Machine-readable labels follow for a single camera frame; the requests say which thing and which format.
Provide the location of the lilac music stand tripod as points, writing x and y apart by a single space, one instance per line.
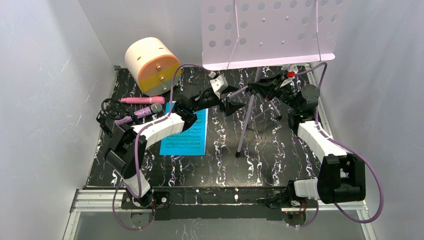
240 34

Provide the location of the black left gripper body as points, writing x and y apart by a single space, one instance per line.
224 101

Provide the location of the silver mesh studio microphone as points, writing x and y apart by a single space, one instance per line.
144 112

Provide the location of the black tripod microphone stand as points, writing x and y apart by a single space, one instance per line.
114 110

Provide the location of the aluminium rail right edge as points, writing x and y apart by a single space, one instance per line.
362 213

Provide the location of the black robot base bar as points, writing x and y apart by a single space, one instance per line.
178 203

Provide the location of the round pastel drawer cabinet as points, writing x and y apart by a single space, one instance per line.
153 66

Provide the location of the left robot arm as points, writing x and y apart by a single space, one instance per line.
128 144

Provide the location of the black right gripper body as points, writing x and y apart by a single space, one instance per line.
268 88

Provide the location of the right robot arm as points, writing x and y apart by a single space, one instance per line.
342 174

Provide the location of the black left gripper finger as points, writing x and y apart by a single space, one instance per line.
231 107
226 89

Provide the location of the blue sheet music page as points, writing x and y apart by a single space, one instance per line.
191 142

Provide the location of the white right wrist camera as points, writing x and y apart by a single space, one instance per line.
288 73

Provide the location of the pink microphone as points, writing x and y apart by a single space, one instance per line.
143 100

